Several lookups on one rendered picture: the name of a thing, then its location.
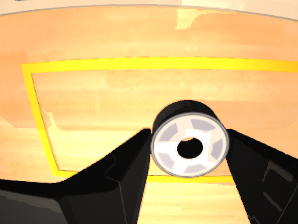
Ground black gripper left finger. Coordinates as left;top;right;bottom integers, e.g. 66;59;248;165
0;128;152;224

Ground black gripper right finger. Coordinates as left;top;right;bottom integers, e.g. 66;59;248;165
226;129;298;224

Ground black wheel with white hub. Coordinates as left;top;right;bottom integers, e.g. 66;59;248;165
150;99;230;179

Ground yellow rectangular outline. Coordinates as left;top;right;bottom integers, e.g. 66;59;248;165
21;56;298;184

